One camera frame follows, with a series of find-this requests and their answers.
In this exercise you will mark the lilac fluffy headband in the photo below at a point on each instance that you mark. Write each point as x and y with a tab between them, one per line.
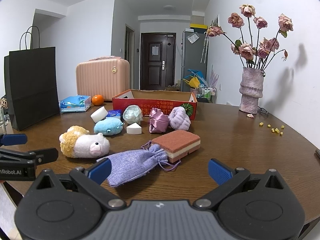
178	119

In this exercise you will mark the white round sponge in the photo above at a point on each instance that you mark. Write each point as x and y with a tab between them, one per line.
99	114

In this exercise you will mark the dried pink roses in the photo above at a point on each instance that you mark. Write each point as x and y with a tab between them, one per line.
254	51

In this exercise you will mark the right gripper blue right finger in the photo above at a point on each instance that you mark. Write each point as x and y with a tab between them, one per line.
219	172

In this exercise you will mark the grey refrigerator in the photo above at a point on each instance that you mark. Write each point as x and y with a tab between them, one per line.
192	55

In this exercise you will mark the dark brown door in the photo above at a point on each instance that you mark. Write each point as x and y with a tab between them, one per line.
157	60

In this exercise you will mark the pink ceramic vase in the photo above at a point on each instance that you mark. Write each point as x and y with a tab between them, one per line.
251	89

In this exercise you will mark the purple linen drawstring pouch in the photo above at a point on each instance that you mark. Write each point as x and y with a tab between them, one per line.
133	164

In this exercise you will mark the pink ribbed suitcase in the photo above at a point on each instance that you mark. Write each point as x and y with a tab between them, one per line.
106	76

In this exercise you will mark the red cardboard box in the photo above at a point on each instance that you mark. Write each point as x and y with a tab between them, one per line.
162	99

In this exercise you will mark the blue tissue package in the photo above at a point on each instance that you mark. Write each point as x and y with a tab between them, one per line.
78	103

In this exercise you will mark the black paper bag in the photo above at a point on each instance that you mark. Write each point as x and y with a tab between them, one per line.
30	86

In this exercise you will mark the blue tissue pocket pack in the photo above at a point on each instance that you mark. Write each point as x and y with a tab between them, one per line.
114	114

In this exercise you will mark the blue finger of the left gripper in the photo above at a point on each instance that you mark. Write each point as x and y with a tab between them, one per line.
44	156
13	139

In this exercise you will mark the white triangular sponge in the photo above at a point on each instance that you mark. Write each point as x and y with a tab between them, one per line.
134	129

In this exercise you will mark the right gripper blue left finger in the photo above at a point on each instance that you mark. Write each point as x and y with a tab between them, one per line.
100	171

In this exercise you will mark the yellow white hamster plush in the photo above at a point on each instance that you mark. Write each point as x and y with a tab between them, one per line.
77	142

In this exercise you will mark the iridescent white shower cap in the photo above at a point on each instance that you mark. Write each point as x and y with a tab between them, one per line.
133	114

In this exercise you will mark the orange fruit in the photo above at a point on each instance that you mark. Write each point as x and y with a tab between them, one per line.
97	100

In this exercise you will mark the light blue plush toy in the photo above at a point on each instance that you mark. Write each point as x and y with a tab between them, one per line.
109	126

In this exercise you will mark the brown layered sponge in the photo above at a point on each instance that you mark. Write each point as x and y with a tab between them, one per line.
178	144

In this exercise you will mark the wire rack with bottles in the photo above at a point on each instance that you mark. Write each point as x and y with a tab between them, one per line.
206	92

